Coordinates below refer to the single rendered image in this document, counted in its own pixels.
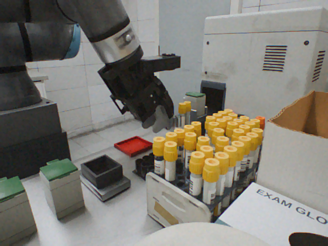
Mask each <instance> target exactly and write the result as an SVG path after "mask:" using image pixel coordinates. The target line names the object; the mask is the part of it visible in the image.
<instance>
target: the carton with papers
mask: <svg viewBox="0 0 328 246"><path fill-rule="evenodd" d="M255 183H256V184H258V185H260V186H263V187H265V188H267V189H269V190H272V191H273V192H277V193H279V194H281V195H283V196H285V197H287V198H290V199H292V200H294V201H297V202H299V203H301V204H304V205H306V206H308V207H311V208H313V209H314V210H315V209H316V210H317V211H319V212H322V213H324V214H326V215H328V93H326V92H322V91H315V90H312V91H310V92H309V93H308V94H306V95H305V96H303V97H301V98H298V99H296V100H295V101H294V102H293V103H292V104H290V105H287V106H285V107H283V109H281V110H280V112H279V113H278V114H277V115H276V116H275V117H272V118H270V119H269V120H267V122H266V126H265V132H264V140H263V144H262V149H261V156H260V161H259V168H258V171H257V172H256V173H255Z"/></svg>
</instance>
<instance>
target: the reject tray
mask: <svg viewBox="0 0 328 246"><path fill-rule="evenodd" d="M152 145H153V143H152V142H149V141H147V140H146V139H143V138H140V137H139V136H137V135H136V136H134V137H132V138H128V139H125V140H123V141H121V142H117V143H115V144H114V146H115V147H116V148H117V149H119V150H121V151H123V153H126V154H127V155H129V156H131V157H132V156H134V155H136V154H139V153H141V152H143V151H145V150H148V149H150V148H152V147H153V146H152Z"/></svg>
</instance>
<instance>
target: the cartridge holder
mask: <svg viewBox="0 0 328 246"><path fill-rule="evenodd" d="M79 175H80V180H81V181H82V182H83V183H84V184H85V185H86V186H87V187H89V188H90V190H91V191H93V192H94V194H95V195H97V196H98V198H99V199H101V200H102V201H104V200H106V199H109V198H110V197H111V196H114V195H115V194H117V193H119V192H121V191H123V190H124V189H127V188H128V187H130V186H131V180H130V179H128V178H127V177H125V176H124V174H123V168H122V165H121V164H119V163H118V162H116V161H115V160H113V159H112V158H110V157H109V156H108V155H106V154H104V155H102V156H100V157H96V158H94V159H92V160H90V161H86V162H84V163H82V164H81V170H79Z"/></svg>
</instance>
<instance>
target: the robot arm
mask: <svg viewBox="0 0 328 246"><path fill-rule="evenodd" d="M79 26H80V27H81V28H82V31H83V32H84V34H85V35H86V37H87V39H88V40H89V42H90V44H91V45H92V47H93V49H94V50H95V52H96V53H97V55H98V57H99V58H100V60H101V61H102V62H103V63H104V64H105V66H104V67H103V68H101V69H99V71H97V73H98V74H99V75H100V77H101V78H102V80H103V82H104V83H105V85H106V86H107V88H108V89H109V90H110V92H111V95H110V97H111V99H112V101H113V102H114V103H115V105H116V106H117V108H118V109H119V111H120V113H121V114H122V115H123V114H124V113H126V112H130V113H131V114H132V115H133V116H134V118H135V119H136V120H138V121H141V122H142V127H143V129H147V128H149V127H151V126H153V127H152V130H153V132H154V133H155V134H157V133H158V132H159V131H160V130H163V129H166V130H170V129H171V127H172V123H173V115H174V105H173V101H172V98H171V97H170V95H169V93H168V91H167V90H166V88H165V86H164V85H163V83H162V81H160V79H159V78H157V77H156V76H155V74H154V73H157V72H160V71H166V70H167V71H170V70H175V69H179V68H180V58H181V56H175V54H174V53H163V54H162V55H160V56H146V57H143V54H144V53H143V50H142V48H141V45H140V41H139V39H138V37H137V35H136V33H135V29H134V28H133V26H132V23H131V21H130V19H129V17H128V14H127V12H126V10H125V7H124V6H123V3H122V2H121V0H0V111H6V110H11V109H18V108H22V107H26V106H28V105H33V104H36V103H38V102H39V101H42V96H41V93H40V91H39V90H38V88H37V87H36V86H35V84H34V82H33V81H32V79H31V77H30V76H29V75H28V71H27V68H26V65H25V63H28V62H42V61H50V60H64V59H71V58H75V57H76V56H77V54H78V52H79V50H80V45H81V32H80V28H79ZM115 100H119V101H120V102H122V104H123V109H120V107H119V105H118V104H117V103H116V101H115Z"/></svg>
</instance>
